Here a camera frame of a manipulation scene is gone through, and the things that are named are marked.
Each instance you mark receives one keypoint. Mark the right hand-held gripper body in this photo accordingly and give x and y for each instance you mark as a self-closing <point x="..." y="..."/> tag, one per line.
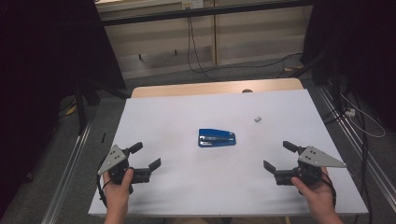
<point x="314" y="158"/>

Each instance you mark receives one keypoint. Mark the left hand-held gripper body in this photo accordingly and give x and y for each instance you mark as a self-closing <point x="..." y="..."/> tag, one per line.
<point x="113" y="158"/>

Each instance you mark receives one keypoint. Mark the blue stapler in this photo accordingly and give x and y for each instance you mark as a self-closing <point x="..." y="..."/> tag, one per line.
<point x="216" y="137"/>

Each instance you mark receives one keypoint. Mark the person's left hand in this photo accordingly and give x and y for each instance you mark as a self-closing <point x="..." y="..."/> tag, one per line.
<point x="117" y="191"/>

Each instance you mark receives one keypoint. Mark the person's right hand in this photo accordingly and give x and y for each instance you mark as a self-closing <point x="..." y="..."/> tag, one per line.
<point x="317" y="196"/>

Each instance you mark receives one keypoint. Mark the small black floor object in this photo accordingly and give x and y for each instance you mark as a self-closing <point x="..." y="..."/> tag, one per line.
<point x="103" y="137"/>

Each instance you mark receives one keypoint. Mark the white power strip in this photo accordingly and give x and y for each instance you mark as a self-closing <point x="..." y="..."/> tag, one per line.
<point x="350" y="112"/>

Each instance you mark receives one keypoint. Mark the black metal stand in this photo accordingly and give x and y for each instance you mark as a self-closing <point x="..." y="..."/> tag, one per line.
<point x="327" y="68"/>
<point x="84" y="102"/>

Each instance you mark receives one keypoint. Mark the yellow floor tape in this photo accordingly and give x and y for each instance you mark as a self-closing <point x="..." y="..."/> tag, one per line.
<point x="71" y="110"/>
<point x="294" y="67"/>

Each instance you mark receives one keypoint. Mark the wooden table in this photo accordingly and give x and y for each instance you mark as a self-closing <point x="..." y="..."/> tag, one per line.
<point x="214" y="87"/>

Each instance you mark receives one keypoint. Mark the light wooden cabinet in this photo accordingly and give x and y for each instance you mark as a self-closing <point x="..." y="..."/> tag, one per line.
<point x="249" y="40"/>

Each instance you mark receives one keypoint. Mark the black curtain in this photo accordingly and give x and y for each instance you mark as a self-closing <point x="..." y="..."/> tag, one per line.
<point x="361" y="46"/>
<point x="43" y="62"/>

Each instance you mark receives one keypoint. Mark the black horizontal bar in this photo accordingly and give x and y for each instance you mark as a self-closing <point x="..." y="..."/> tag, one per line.
<point x="199" y="13"/>

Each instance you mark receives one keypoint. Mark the aluminium floor rail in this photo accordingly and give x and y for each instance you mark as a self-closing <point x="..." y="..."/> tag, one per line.
<point x="361" y="146"/>
<point x="67" y="174"/>

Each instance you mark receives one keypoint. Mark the white wall socket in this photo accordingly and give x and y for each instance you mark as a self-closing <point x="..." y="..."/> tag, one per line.
<point x="193" y="3"/>

